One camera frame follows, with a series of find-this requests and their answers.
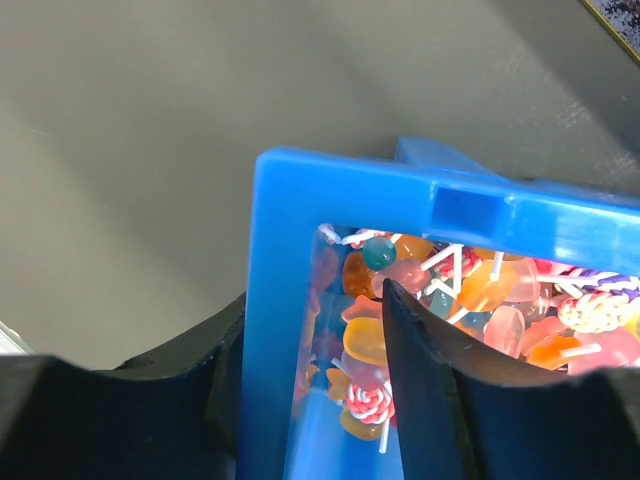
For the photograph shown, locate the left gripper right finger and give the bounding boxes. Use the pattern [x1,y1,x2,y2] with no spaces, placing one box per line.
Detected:
[382,280,639,479]

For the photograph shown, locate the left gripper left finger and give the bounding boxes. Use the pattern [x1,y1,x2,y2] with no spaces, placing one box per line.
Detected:
[1,298,245,479]

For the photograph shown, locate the blue plastic candy bin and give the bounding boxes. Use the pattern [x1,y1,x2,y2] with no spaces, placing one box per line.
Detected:
[236,137,639,479]

